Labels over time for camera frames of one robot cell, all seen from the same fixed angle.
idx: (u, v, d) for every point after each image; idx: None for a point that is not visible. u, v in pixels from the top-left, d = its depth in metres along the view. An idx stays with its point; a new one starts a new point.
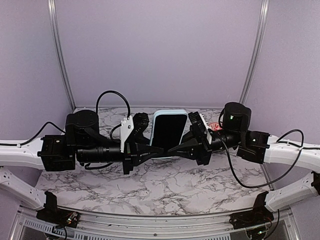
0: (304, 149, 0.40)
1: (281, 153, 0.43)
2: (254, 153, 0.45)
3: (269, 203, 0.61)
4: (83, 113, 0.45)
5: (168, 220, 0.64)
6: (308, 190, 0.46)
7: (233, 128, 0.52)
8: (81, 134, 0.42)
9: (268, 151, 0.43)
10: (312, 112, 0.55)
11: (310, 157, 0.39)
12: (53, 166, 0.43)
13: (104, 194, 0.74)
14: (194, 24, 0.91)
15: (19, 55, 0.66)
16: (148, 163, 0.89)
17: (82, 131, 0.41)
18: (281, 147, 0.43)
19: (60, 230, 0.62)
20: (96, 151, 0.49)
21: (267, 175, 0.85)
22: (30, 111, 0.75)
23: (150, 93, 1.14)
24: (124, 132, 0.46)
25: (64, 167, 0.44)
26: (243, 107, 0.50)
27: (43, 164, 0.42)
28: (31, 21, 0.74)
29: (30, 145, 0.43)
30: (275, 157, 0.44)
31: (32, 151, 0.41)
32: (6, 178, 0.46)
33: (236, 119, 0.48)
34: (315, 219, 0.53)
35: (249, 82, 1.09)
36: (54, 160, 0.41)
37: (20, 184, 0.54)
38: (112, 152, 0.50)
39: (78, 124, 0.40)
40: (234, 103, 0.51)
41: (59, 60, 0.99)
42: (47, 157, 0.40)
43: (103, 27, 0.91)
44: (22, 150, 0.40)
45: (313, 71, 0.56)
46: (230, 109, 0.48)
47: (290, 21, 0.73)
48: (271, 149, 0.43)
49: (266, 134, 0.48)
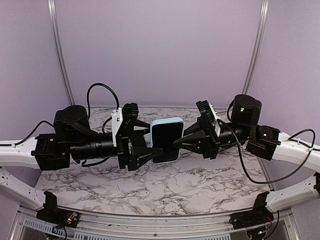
0: (314, 150, 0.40)
1: (290, 152, 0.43)
2: (264, 148, 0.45)
3: (269, 204, 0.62)
4: (70, 109, 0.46)
5: (168, 220, 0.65)
6: (311, 192, 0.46)
7: (241, 120, 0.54)
8: (70, 130, 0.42)
9: (278, 148, 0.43)
10: (313, 112, 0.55)
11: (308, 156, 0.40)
12: (48, 165, 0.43)
13: (104, 194, 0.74)
14: (194, 23, 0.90)
15: (19, 54, 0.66)
16: (148, 163, 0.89)
17: (70, 127, 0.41)
18: (291, 145, 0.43)
19: (60, 231, 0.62)
20: (89, 147, 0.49)
21: (267, 175, 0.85)
22: (30, 110, 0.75)
23: (151, 93, 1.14)
24: (115, 124, 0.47)
25: (58, 165, 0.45)
26: (253, 100, 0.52)
27: (38, 164, 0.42)
28: (30, 22, 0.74)
29: (24, 144, 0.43)
30: (284, 155, 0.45)
31: (26, 150, 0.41)
32: (4, 179, 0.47)
33: (247, 112, 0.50)
34: (315, 219, 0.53)
35: (249, 82, 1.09)
36: (47, 159, 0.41)
37: (19, 184, 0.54)
38: (105, 146, 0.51)
39: (65, 121, 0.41)
40: (245, 96, 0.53)
41: (59, 60, 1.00)
42: (41, 156, 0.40)
43: (103, 27, 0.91)
44: (16, 150, 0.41)
45: (313, 71, 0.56)
46: (241, 102, 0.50)
47: (291, 21, 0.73)
48: (282, 145, 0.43)
49: (276, 130, 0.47)
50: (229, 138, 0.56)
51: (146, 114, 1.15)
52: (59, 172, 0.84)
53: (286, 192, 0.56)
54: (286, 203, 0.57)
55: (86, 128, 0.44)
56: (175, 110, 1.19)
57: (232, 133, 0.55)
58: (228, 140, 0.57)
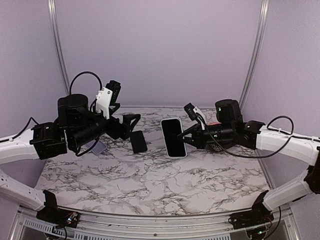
0: (293, 137, 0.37)
1: (271, 141, 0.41)
2: (247, 138, 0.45)
3: (266, 201, 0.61)
4: (69, 98, 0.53)
5: (168, 220, 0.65)
6: (301, 185, 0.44)
7: (225, 119, 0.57)
8: (74, 114, 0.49)
9: (259, 137, 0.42)
10: (313, 112, 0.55)
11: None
12: (47, 152, 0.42)
13: (104, 194, 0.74)
14: (193, 23, 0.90)
15: (19, 54, 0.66)
16: (148, 163, 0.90)
17: (75, 111, 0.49)
18: (271, 134, 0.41)
19: (60, 231, 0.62)
20: (89, 129, 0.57)
21: (267, 174, 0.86)
22: (30, 110, 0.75)
23: (151, 93, 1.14)
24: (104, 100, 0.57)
25: (58, 151, 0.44)
26: (233, 101, 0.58)
27: (37, 153, 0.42)
28: (30, 22, 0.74)
29: (21, 137, 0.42)
30: (265, 145, 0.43)
31: (24, 141, 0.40)
32: (3, 181, 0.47)
33: (224, 110, 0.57)
34: (315, 219, 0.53)
35: (249, 82, 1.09)
36: (47, 145, 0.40)
37: (18, 184, 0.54)
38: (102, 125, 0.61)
39: (70, 106, 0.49)
40: (226, 99, 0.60)
41: (59, 60, 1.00)
42: (40, 143, 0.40)
43: (103, 27, 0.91)
44: (15, 143, 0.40)
45: (313, 71, 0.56)
46: (219, 103, 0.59)
47: (291, 21, 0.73)
48: (261, 134, 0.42)
49: (261, 123, 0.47)
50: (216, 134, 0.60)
51: (146, 114, 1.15)
52: (59, 172, 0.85)
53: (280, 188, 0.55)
54: (283, 201, 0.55)
55: (88, 111, 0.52)
56: (175, 111, 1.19)
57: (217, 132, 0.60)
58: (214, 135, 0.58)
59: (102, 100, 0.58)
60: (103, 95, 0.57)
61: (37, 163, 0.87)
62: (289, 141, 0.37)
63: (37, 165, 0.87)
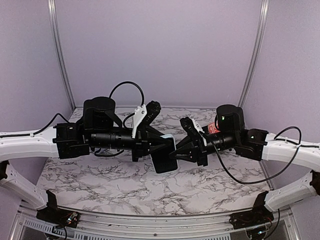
0: (301, 146, 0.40)
1: (279, 151, 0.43)
2: (252, 150, 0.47)
3: (268, 203, 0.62)
4: (100, 99, 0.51)
5: (168, 220, 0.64)
6: (308, 189, 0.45)
7: (227, 128, 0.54)
8: (100, 117, 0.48)
9: (266, 148, 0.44)
10: (313, 112, 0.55)
11: (307, 154, 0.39)
12: (69, 152, 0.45)
13: (104, 194, 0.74)
14: (193, 23, 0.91)
15: (19, 55, 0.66)
16: (148, 163, 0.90)
17: (102, 114, 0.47)
18: (278, 144, 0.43)
19: (60, 230, 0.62)
20: (109, 137, 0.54)
21: (266, 173, 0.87)
22: (29, 111, 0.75)
23: (151, 93, 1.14)
24: (139, 116, 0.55)
25: (79, 152, 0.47)
26: (234, 107, 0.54)
27: (58, 151, 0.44)
28: (30, 22, 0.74)
29: (42, 133, 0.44)
30: (272, 154, 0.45)
31: (46, 139, 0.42)
32: (12, 176, 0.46)
33: (228, 119, 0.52)
34: (314, 219, 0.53)
35: (248, 82, 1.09)
36: (70, 146, 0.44)
37: (25, 183, 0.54)
38: (124, 140, 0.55)
39: (99, 108, 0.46)
40: (225, 105, 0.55)
41: (59, 60, 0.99)
42: (64, 143, 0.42)
43: (103, 26, 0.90)
44: (36, 139, 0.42)
45: (314, 71, 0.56)
46: (220, 110, 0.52)
47: (290, 21, 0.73)
48: (268, 146, 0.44)
49: (264, 132, 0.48)
50: (218, 145, 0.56)
51: None
52: (59, 172, 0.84)
53: (282, 193, 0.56)
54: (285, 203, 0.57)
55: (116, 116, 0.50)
56: (175, 111, 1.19)
57: (219, 142, 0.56)
58: (218, 147, 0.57)
59: (135, 118, 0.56)
60: (138, 114, 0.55)
61: (37, 163, 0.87)
62: (298, 151, 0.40)
63: (37, 165, 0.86)
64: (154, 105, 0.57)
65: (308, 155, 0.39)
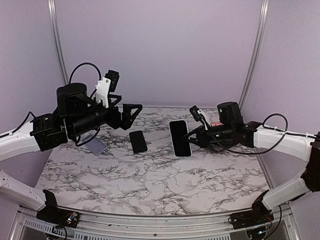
0: (287, 134, 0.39)
1: (268, 139, 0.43)
2: (245, 136, 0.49)
3: (264, 199, 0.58)
4: (67, 86, 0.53)
5: (168, 220, 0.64)
6: (298, 183, 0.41)
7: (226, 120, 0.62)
8: (74, 102, 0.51)
9: (255, 134, 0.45)
10: (313, 112, 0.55)
11: (293, 142, 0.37)
12: (49, 142, 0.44)
13: (104, 194, 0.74)
14: (193, 23, 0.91)
15: (19, 55, 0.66)
16: (148, 163, 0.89)
17: (74, 98, 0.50)
18: (267, 132, 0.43)
19: (60, 230, 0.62)
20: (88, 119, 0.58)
21: (268, 177, 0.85)
22: (30, 111, 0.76)
23: (151, 93, 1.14)
24: (104, 87, 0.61)
25: (59, 140, 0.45)
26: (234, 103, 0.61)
27: (39, 143, 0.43)
28: (30, 22, 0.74)
29: (21, 130, 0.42)
30: (263, 142, 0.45)
31: (24, 133, 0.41)
32: (5, 181, 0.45)
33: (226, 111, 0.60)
34: (315, 218, 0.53)
35: (248, 82, 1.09)
36: (48, 135, 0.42)
37: (20, 185, 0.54)
38: (102, 115, 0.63)
39: (69, 93, 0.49)
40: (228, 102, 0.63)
41: (59, 60, 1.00)
42: (41, 134, 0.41)
43: (103, 26, 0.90)
44: (15, 136, 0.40)
45: (314, 70, 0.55)
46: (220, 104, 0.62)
47: (290, 21, 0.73)
48: (257, 132, 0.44)
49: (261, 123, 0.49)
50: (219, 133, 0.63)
51: (146, 114, 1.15)
52: (59, 172, 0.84)
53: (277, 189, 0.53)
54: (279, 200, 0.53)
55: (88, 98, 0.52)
56: (175, 110, 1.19)
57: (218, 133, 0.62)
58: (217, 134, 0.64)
59: (101, 90, 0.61)
60: (103, 85, 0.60)
61: (37, 163, 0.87)
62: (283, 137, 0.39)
63: (37, 165, 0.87)
64: (112, 72, 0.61)
65: (293, 142, 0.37)
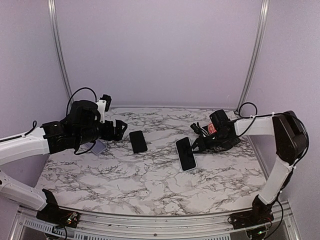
0: (257, 117, 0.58)
1: (245, 124, 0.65)
2: (229, 129, 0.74)
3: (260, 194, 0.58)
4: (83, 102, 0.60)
5: (168, 220, 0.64)
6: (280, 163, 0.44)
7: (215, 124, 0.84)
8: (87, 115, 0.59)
9: (236, 124, 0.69)
10: (312, 113, 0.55)
11: (260, 121, 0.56)
12: (58, 146, 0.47)
13: (104, 194, 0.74)
14: (193, 23, 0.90)
15: (18, 55, 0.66)
16: (148, 163, 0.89)
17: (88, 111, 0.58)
18: (243, 120, 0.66)
19: (60, 231, 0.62)
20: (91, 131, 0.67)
21: (267, 176, 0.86)
22: (30, 112, 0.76)
23: (151, 93, 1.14)
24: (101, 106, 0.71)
25: (67, 145, 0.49)
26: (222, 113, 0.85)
27: (48, 147, 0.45)
28: (31, 22, 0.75)
29: (32, 134, 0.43)
30: (242, 128, 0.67)
31: (38, 136, 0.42)
32: (7, 181, 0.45)
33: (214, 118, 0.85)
34: (314, 218, 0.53)
35: (248, 82, 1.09)
36: (59, 139, 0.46)
37: (22, 185, 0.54)
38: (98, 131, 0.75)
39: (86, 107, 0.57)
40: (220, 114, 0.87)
41: (59, 60, 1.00)
42: (53, 137, 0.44)
43: (103, 26, 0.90)
44: (28, 138, 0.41)
45: (313, 71, 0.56)
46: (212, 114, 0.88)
47: (290, 21, 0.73)
48: (237, 122, 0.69)
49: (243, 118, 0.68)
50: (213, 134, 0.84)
51: (146, 114, 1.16)
52: (59, 172, 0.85)
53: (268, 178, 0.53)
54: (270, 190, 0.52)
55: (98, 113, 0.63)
56: (175, 111, 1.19)
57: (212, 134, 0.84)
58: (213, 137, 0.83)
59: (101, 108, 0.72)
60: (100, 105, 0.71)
61: (37, 163, 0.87)
62: (254, 121, 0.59)
63: (37, 165, 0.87)
64: (106, 97, 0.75)
65: (260, 122, 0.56)
